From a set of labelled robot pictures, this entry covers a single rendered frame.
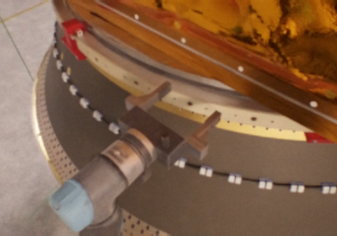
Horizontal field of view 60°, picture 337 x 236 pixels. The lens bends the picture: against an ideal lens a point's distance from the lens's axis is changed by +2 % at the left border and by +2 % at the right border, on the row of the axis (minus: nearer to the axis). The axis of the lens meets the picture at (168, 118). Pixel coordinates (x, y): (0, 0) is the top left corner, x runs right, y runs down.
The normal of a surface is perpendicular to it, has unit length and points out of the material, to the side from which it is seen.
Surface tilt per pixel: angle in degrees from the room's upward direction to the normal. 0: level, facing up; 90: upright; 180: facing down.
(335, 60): 91
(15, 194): 0
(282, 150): 62
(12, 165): 0
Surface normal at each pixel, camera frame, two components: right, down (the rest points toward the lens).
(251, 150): -0.20, 0.36
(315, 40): -0.68, 0.57
